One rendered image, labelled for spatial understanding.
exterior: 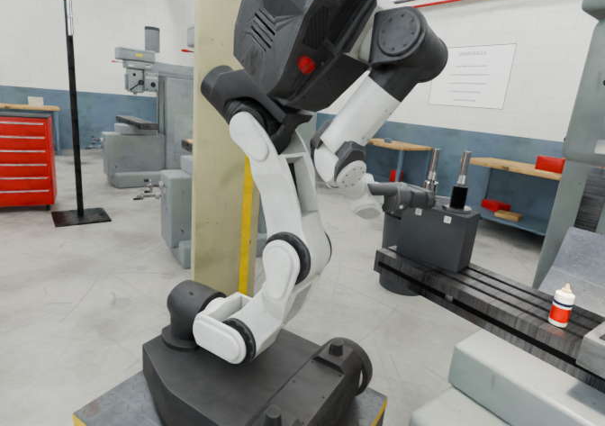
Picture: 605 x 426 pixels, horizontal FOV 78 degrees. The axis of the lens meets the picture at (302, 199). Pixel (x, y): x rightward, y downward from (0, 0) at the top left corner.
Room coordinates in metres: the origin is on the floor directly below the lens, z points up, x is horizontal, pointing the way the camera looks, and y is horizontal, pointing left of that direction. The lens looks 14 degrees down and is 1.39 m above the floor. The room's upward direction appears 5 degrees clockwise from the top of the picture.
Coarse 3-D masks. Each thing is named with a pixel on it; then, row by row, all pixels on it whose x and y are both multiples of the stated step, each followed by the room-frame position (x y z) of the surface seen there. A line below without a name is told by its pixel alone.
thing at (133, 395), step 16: (128, 384) 1.08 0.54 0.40; (144, 384) 1.08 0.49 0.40; (96, 400) 1.00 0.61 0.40; (112, 400) 1.00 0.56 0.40; (128, 400) 1.01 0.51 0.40; (144, 400) 1.01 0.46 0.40; (352, 400) 1.10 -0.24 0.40; (368, 400) 1.10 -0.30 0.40; (384, 400) 1.11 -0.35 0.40; (80, 416) 0.93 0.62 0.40; (96, 416) 0.94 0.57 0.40; (112, 416) 0.94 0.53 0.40; (128, 416) 0.95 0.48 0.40; (144, 416) 0.95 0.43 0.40; (160, 416) 0.96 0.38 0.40; (352, 416) 1.03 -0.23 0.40; (368, 416) 1.03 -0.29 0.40
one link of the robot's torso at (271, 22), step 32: (256, 0) 0.84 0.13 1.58; (288, 0) 0.77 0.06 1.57; (320, 0) 0.74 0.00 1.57; (352, 0) 0.79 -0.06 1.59; (384, 0) 0.82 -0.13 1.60; (256, 32) 0.95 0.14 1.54; (288, 32) 0.77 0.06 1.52; (320, 32) 0.79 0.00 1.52; (352, 32) 0.78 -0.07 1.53; (256, 64) 0.86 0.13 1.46; (288, 64) 0.79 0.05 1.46; (320, 64) 0.84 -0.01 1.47; (352, 64) 0.87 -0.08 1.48; (288, 96) 0.88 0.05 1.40; (320, 96) 0.91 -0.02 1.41
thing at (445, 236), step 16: (416, 208) 1.22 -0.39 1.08; (432, 208) 1.19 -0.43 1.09; (448, 208) 1.17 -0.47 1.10; (464, 208) 1.18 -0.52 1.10; (416, 224) 1.22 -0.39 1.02; (432, 224) 1.18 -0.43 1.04; (448, 224) 1.15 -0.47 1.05; (464, 224) 1.12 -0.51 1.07; (400, 240) 1.25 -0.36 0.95; (416, 240) 1.21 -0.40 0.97; (432, 240) 1.18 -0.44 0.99; (448, 240) 1.14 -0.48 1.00; (464, 240) 1.12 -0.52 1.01; (416, 256) 1.21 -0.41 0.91; (432, 256) 1.17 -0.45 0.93; (448, 256) 1.14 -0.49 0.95; (464, 256) 1.14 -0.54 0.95
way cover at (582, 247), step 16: (576, 240) 1.19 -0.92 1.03; (592, 240) 1.16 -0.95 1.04; (560, 256) 1.19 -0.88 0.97; (576, 256) 1.16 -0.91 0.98; (592, 256) 1.14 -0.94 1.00; (560, 272) 1.16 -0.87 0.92; (576, 272) 1.13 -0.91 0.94; (592, 272) 1.11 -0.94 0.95; (544, 288) 1.14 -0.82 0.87; (560, 288) 1.12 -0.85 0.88; (576, 288) 1.10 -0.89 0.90; (592, 288) 1.08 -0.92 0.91; (576, 304) 1.06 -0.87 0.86; (592, 304) 1.04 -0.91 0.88
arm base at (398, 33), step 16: (384, 16) 0.75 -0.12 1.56; (400, 16) 0.73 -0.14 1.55; (416, 16) 0.71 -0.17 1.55; (384, 32) 0.74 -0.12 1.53; (400, 32) 0.72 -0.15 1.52; (416, 32) 0.70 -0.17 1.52; (384, 48) 0.73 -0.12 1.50; (400, 48) 0.71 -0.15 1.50; (416, 48) 0.70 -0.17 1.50; (368, 64) 0.76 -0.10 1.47; (384, 64) 0.77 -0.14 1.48
